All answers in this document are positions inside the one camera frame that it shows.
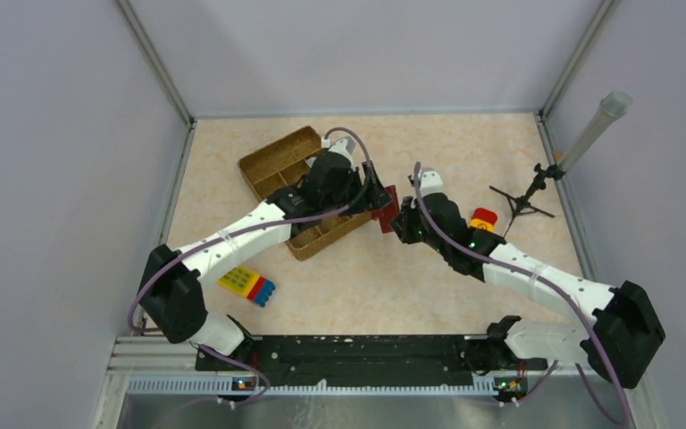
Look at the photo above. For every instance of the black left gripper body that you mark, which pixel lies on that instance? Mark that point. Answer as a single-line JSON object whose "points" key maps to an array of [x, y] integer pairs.
{"points": [[352, 191]]}

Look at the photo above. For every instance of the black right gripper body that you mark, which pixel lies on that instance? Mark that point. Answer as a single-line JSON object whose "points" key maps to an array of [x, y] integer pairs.
{"points": [[414, 231]]}

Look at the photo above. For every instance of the red leather card holder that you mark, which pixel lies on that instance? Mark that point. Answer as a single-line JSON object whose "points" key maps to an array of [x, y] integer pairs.
{"points": [[388, 213]]}

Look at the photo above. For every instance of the brown woven divided tray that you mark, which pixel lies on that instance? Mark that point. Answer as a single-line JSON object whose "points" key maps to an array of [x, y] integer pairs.
{"points": [[276, 171]]}

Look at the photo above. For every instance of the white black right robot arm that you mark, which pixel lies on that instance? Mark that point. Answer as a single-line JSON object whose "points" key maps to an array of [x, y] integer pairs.
{"points": [[617, 331]]}

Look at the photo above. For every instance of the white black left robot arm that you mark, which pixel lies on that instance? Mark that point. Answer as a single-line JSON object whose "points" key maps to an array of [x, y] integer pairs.
{"points": [[171, 292]]}

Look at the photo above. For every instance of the yellow red emergency stop button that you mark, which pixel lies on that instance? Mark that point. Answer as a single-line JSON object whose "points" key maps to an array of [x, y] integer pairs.
{"points": [[483, 219]]}

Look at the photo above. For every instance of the black mini tripod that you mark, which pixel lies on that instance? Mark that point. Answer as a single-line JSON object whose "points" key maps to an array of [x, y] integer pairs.
{"points": [[521, 205]]}

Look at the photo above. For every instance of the yellow red blue toy block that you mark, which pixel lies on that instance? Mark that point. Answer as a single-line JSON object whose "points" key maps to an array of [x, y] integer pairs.
{"points": [[248, 284]]}

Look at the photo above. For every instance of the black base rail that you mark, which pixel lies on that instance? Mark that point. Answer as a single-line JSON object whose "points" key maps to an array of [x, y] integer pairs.
{"points": [[372, 360]]}

